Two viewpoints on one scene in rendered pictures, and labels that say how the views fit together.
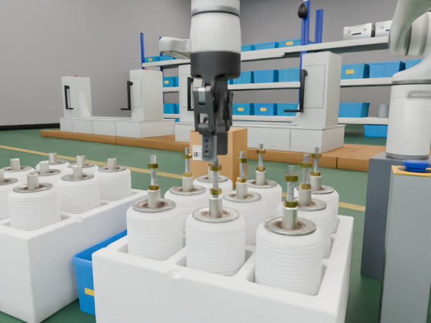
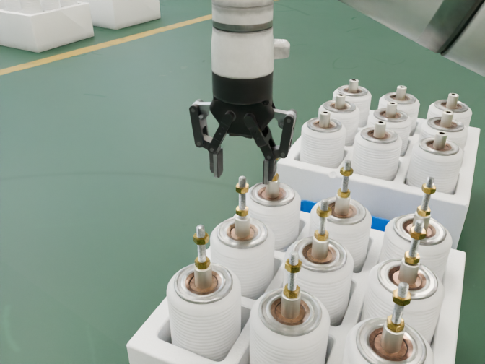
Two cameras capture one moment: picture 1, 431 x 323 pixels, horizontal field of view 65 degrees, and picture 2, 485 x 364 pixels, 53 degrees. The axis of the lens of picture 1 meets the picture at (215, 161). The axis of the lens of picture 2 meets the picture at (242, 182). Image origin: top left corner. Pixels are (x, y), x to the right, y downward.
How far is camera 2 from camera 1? 0.81 m
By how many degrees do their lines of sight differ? 85
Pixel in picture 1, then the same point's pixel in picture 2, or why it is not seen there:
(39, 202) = (307, 140)
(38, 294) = not seen: hidden behind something
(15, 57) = not seen: outside the picture
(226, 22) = (213, 40)
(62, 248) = (307, 188)
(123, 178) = (428, 164)
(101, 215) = (360, 185)
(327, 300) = (145, 342)
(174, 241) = not seen: hidden behind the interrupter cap
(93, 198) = (371, 165)
